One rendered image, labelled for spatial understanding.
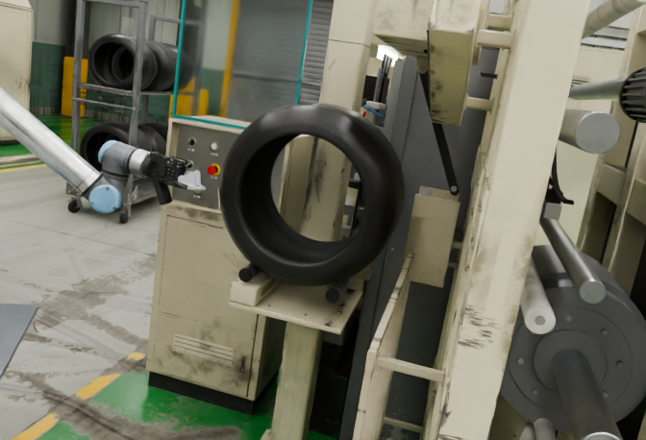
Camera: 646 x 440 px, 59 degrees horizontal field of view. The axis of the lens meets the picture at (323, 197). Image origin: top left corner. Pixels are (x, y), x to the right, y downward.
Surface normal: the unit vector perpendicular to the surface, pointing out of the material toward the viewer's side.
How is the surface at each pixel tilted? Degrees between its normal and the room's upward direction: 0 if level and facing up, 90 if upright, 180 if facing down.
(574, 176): 90
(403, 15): 90
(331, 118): 43
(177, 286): 90
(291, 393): 90
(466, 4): 72
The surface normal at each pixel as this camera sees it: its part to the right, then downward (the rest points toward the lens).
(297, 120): -0.25, -0.03
